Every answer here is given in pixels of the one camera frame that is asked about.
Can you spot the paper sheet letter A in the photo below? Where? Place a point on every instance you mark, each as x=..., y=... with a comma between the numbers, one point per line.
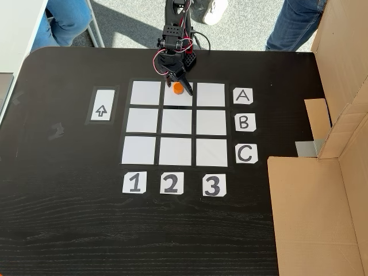
x=243, y=96

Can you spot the white nine-square grid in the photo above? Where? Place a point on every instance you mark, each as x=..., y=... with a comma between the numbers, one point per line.
x=175, y=129

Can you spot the brown cardboard screen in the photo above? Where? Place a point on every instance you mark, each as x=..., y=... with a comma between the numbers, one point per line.
x=310, y=215

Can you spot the paper sheet letter B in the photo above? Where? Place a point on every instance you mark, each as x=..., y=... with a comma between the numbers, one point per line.
x=245, y=122

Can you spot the round orange token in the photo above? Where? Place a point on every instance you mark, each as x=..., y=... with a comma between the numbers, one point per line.
x=178, y=88

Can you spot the person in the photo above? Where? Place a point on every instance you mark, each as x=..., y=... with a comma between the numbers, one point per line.
x=293, y=26
x=66, y=17

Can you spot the white arrow paper sheet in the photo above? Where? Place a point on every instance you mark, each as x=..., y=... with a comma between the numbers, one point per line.
x=100, y=110

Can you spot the white side table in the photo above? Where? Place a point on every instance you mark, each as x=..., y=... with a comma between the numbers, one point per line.
x=17, y=34

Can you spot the paper sheet number 1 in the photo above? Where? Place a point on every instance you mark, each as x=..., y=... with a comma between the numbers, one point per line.
x=134, y=183

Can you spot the grey metal furniture leg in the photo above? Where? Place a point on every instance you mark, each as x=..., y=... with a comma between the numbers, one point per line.
x=96, y=28

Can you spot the paper sheet number 2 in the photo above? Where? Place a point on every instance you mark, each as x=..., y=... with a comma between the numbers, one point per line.
x=172, y=183

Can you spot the paper sheet letter C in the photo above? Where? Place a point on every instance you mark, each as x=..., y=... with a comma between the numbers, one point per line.
x=246, y=153

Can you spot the person's white shoe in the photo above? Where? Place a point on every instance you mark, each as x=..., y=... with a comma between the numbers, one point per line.
x=214, y=13

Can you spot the paper sheet number 3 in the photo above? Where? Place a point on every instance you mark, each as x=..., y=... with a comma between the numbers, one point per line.
x=214, y=185

